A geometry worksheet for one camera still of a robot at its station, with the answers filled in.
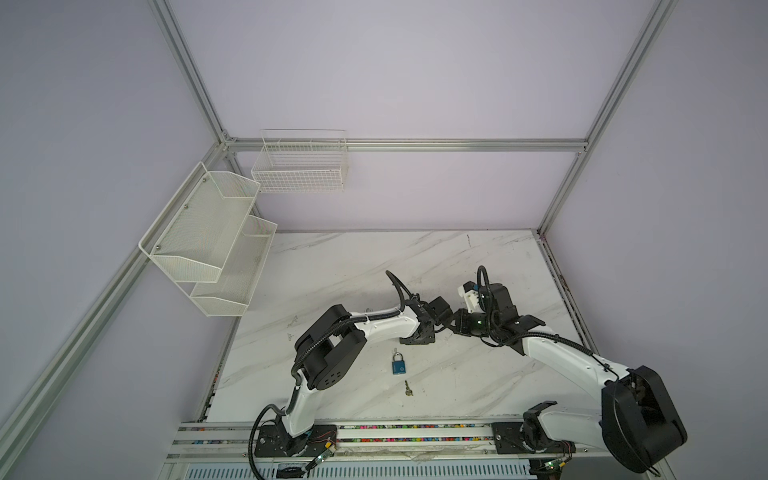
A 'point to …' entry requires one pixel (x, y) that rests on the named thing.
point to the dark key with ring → (408, 391)
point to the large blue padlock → (398, 364)
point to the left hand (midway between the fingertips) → (418, 337)
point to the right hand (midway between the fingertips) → (442, 321)
